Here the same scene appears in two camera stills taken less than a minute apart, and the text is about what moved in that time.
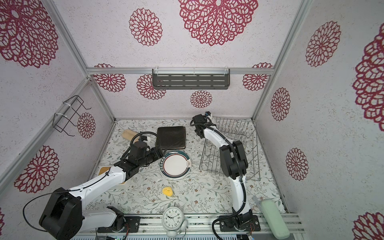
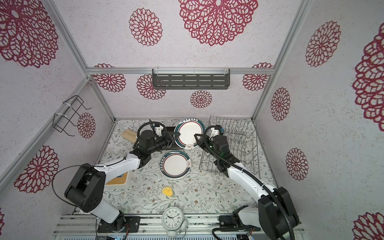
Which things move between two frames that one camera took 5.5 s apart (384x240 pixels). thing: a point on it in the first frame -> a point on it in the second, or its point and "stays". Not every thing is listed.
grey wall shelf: (202, 78) stays
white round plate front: (175, 175) stays
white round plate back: (175, 164) stays
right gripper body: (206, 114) -> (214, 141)
